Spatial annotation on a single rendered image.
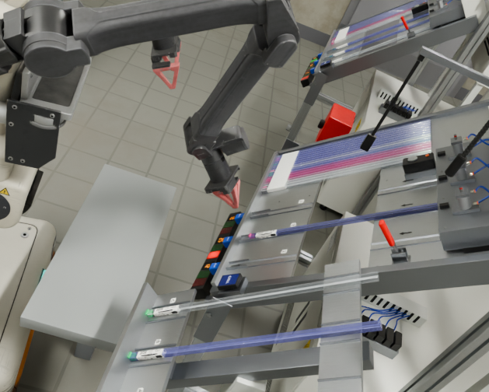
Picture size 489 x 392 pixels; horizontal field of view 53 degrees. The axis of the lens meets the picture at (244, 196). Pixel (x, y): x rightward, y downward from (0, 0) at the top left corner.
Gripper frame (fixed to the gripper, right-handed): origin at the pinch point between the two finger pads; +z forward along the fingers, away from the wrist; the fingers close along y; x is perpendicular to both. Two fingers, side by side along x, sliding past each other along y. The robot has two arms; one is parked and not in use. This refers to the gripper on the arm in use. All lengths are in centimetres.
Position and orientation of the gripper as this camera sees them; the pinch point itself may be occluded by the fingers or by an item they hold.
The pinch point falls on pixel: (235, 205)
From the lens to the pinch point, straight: 131.1
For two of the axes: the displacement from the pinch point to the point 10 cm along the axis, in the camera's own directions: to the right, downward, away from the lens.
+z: 3.7, 8.1, 4.6
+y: 3.2, -5.7, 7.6
